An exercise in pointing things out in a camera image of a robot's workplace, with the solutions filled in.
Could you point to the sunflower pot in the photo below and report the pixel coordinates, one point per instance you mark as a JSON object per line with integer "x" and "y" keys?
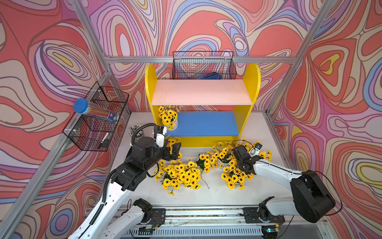
{"x": 234, "y": 177}
{"x": 267, "y": 155}
{"x": 171, "y": 143}
{"x": 168, "y": 175}
{"x": 169, "y": 117}
{"x": 189, "y": 175}
{"x": 222, "y": 152}
{"x": 208, "y": 161}

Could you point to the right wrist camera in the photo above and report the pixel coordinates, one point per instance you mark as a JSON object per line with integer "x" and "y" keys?
{"x": 256, "y": 149}

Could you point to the yellow shelf unit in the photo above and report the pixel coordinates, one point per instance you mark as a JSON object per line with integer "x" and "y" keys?
{"x": 205, "y": 128}

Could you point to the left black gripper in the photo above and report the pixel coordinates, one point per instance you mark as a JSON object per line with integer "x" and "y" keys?
{"x": 167, "y": 156}

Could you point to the black wire basket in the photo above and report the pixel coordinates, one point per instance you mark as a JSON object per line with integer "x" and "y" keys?
{"x": 87, "y": 132}
{"x": 194, "y": 64}

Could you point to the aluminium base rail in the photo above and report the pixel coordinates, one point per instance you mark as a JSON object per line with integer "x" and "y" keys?
{"x": 206, "y": 222}

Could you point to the blue item in rear basket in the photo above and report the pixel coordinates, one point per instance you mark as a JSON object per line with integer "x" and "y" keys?
{"x": 211, "y": 76}

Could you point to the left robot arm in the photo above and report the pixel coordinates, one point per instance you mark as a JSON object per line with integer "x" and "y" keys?
{"x": 119, "y": 185}

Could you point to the black wire basket left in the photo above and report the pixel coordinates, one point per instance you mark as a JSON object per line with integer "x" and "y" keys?
{"x": 87, "y": 132}

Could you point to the clear jar of pencils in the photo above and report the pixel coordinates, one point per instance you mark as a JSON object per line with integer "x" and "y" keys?
{"x": 133, "y": 129}

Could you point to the blue capped pencil tube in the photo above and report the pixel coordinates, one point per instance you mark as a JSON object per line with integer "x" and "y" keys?
{"x": 83, "y": 106}

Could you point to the black marker in basket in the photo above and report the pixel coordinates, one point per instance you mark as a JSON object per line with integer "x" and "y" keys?
{"x": 104, "y": 142}

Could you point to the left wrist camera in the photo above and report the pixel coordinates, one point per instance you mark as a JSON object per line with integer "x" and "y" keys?
{"x": 159, "y": 135}

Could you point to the black wire basket rear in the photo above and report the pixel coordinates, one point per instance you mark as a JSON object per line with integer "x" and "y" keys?
{"x": 194, "y": 64}

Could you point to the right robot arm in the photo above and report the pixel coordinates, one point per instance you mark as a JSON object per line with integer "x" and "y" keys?
{"x": 310, "y": 197}

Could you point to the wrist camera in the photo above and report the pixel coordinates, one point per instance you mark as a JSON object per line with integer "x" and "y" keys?
{"x": 159, "y": 135}
{"x": 256, "y": 149}

